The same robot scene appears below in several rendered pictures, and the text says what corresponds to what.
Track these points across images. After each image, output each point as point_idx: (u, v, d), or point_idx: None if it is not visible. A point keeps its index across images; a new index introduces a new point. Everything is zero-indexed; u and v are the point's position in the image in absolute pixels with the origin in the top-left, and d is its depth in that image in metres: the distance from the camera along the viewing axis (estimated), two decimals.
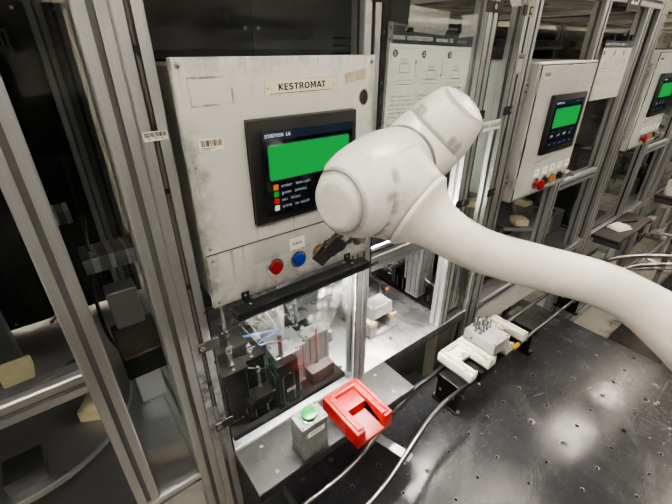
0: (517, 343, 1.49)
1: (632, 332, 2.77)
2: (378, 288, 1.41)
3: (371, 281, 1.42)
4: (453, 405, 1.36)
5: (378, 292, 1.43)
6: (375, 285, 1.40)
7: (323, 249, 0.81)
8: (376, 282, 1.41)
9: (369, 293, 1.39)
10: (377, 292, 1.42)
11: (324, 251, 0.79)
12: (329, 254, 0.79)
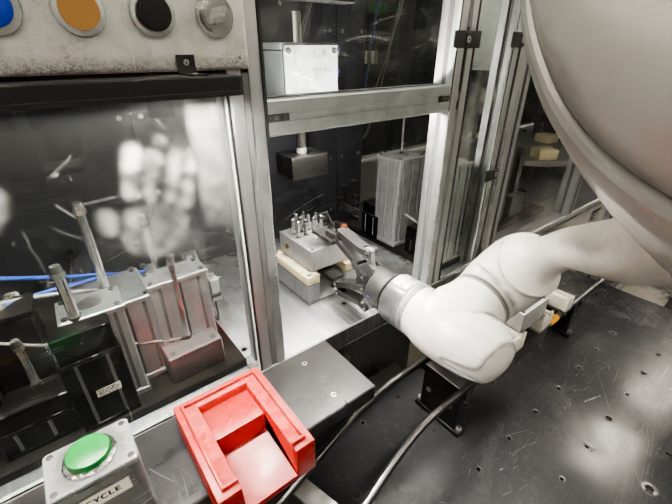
0: (556, 315, 0.92)
1: None
2: (324, 161, 0.78)
3: (312, 150, 0.79)
4: (451, 417, 0.78)
5: (325, 171, 0.79)
6: (318, 153, 0.76)
7: (332, 269, 0.83)
8: (320, 151, 0.78)
9: (306, 166, 0.76)
10: (323, 170, 0.79)
11: None
12: (332, 233, 0.76)
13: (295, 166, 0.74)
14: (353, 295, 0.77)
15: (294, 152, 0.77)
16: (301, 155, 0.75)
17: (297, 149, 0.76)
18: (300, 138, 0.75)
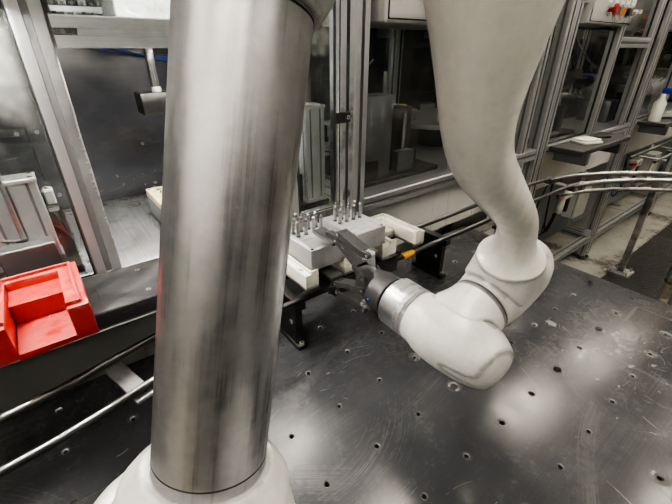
0: (411, 249, 1.00)
1: None
2: None
3: None
4: (294, 332, 0.87)
5: None
6: None
7: (332, 268, 0.83)
8: None
9: (158, 103, 0.84)
10: None
11: None
12: (332, 234, 0.76)
13: (145, 101, 0.82)
14: (352, 296, 0.78)
15: (150, 91, 0.86)
16: (153, 92, 0.84)
17: (151, 88, 0.85)
18: (152, 77, 0.83)
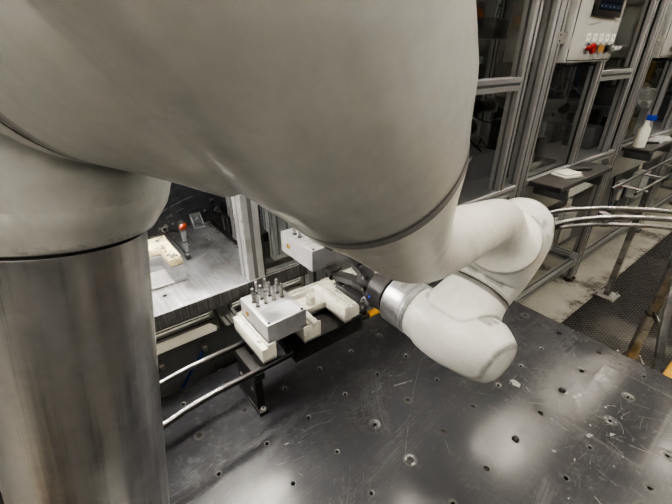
0: None
1: (595, 314, 2.29)
2: None
3: None
4: (255, 398, 0.87)
5: None
6: None
7: None
8: None
9: None
10: None
11: None
12: None
13: None
14: (352, 291, 0.77)
15: None
16: None
17: None
18: None
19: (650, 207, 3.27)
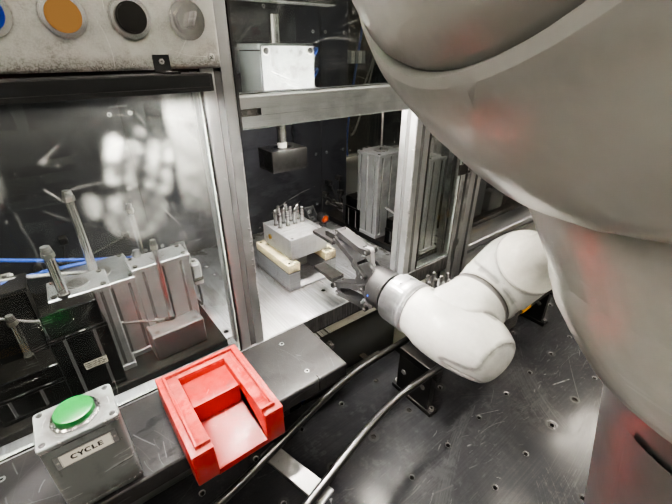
0: None
1: None
2: (304, 155, 0.83)
3: (292, 145, 0.83)
4: (424, 398, 0.83)
5: (305, 165, 0.84)
6: (297, 148, 0.81)
7: (332, 269, 0.83)
8: (300, 146, 0.83)
9: (286, 160, 0.80)
10: (303, 164, 0.83)
11: None
12: (331, 233, 0.76)
13: (275, 159, 0.79)
14: (353, 295, 0.77)
15: (275, 146, 0.82)
16: (281, 149, 0.80)
17: (278, 144, 0.81)
18: (280, 133, 0.80)
19: None
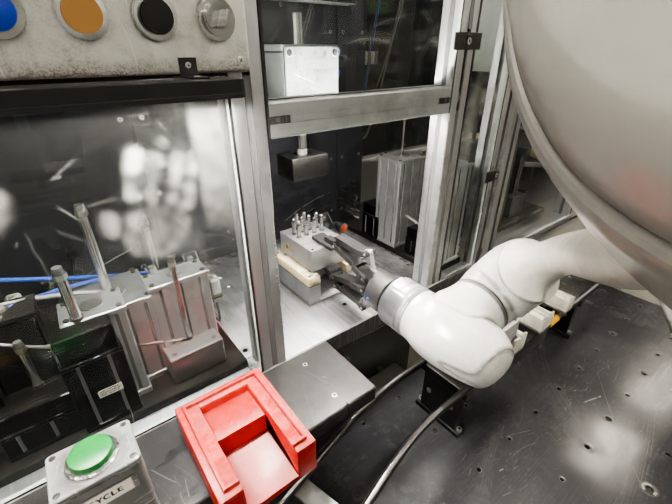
0: (556, 315, 0.92)
1: None
2: (325, 162, 0.78)
3: (313, 151, 0.79)
4: (451, 418, 0.79)
5: (326, 172, 0.79)
6: (318, 155, 0.77)
7: None
8: (321, 152, 0.78)
9: (307, 167, 0.76)
10: (323, 171, 0.79)
11: (334, 237, 0.78)
12: (330, 239, 0.77)
13: (296, 167, 0.74)
14: (351, 291, 0.77)
15: (295, 153, 0.78)
16: (301, 156, 0.76)
17: (298, 150, 0.77)
18: (301, 139, 0.75)
19: None
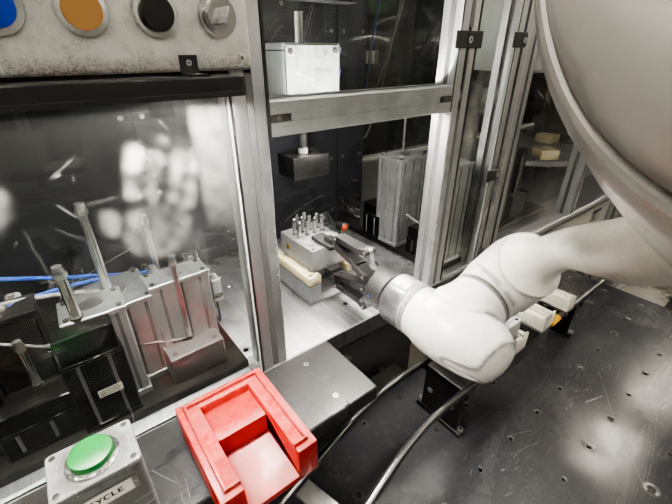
0: (557, 315, 0.92)
1: None
2: (325, 161, 0.78)
3: (313, 150, 0.79)
4: (452, 418, 0.78)
5: (326, 171, 0.79)
6: (319, 154, 0.76)
7: None
8: (321, 151, 0.78)
9: (307, 167, 0.76)
10: (324, 170, 0.79)
11: None
12: (330, 239, 0.77)
13: (296, 166, 0.74)
14: (352, 291, 0.77)
15: (296, 152, 0.77)
16: (302, 155, 0.75)
17: (299, 149, 0.76)
18: (301, 138, 0.75)
19: None
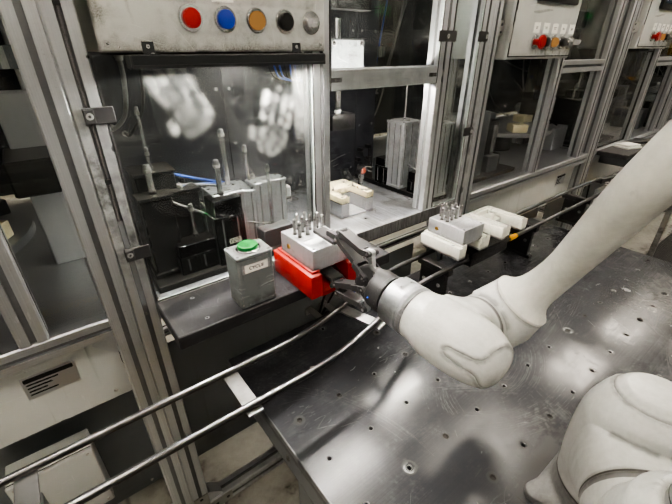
0: (515, 233, 1.29)
1: None
2: (352, 119, 1.15)
3: (344, 112, 1.16)
4: (439, 294, 1.15)
5: (353, 126, 1.16)
6: (348, 113, 1.13)
7: (331, 269, 0.83)
8: (350, 112, 1.15)
9: (341, 122, 1.13)
10: (351, 125, 1.15)
11: None
12: (333, 233, 0.76)
13: (334, 121, 1.11)
14: (352, 296, 0.77)
15: (332, 113, 1.14)
16: (337, 114, 1.12)
17: (335, 110, 1.13)
18: (337, 102, 1.12)
19: None
